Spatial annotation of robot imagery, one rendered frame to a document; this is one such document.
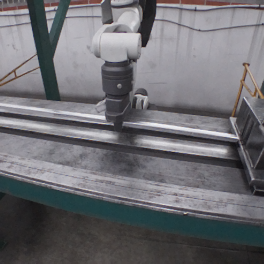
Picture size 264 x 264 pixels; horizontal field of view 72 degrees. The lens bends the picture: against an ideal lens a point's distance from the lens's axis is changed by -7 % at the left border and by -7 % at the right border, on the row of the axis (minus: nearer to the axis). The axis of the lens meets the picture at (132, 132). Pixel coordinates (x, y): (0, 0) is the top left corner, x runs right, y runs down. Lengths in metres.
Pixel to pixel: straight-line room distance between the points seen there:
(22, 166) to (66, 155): 0.12
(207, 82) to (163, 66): 0.55
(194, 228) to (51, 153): 0.44
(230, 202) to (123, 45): 0.44
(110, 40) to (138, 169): 0.34
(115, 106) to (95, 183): 0.22
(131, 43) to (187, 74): 1.94
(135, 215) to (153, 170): 0.12
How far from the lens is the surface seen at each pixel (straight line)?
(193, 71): 2.41
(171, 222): 0.51
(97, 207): 0.53
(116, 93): 0.54
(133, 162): 0.55
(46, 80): 1.47
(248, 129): 0.63
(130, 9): 0.74
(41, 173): 0.55
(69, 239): 1.29
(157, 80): 2.46
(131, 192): 0.46
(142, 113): 0.80
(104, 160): 0.56
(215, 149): 0.64
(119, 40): 0.52
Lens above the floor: 1.11
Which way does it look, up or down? 33 degrees down
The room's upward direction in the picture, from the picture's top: straight up
